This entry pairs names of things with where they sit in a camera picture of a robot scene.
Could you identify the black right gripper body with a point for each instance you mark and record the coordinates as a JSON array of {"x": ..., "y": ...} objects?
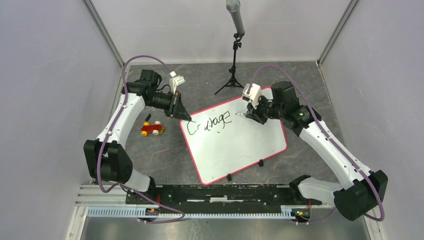
[{"x": 272, "y": 110}]

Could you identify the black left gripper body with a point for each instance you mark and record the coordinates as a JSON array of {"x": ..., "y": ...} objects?
[{"x": 164, "y": 102}]

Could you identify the black marker cap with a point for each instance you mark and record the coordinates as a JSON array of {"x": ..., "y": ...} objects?
[{"x": 148, "y": 117}]

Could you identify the pink framed whiteboard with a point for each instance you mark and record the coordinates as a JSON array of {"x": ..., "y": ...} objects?
[{"x": 222, "y": 143}]

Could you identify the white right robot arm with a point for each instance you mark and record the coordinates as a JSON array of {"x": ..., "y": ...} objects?
[{"x": 359, "y": 191}]

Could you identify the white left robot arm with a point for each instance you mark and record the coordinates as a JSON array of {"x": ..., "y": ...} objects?
[{"x": 106, "y": 157}]

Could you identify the red yellow toy car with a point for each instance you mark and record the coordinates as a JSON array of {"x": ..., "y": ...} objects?
[{"x": 156, "y": 128}]

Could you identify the black tripod stand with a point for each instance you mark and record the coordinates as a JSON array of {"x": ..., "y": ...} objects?
[{"x": 233, "y": 82}]

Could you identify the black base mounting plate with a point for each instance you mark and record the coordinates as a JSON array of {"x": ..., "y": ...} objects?
[{"x": 226, "y": 198}]

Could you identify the silver microphone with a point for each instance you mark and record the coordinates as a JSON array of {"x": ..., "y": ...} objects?
[{"x": 234, "y": 8}]

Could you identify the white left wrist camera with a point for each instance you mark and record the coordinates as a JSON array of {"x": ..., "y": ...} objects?
[{"x": 174, "y": 81}]

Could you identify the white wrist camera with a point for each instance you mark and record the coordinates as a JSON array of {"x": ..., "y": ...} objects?
[
  {"x": 174, "y": 81},
  {"x": 251, "y": 94}
]

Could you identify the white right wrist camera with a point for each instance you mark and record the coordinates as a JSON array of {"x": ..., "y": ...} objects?
[{"x": 251, "y": 94}]

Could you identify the white toothed cable rail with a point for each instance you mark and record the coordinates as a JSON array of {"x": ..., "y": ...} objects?
[{"x": 147, "y": 212}]

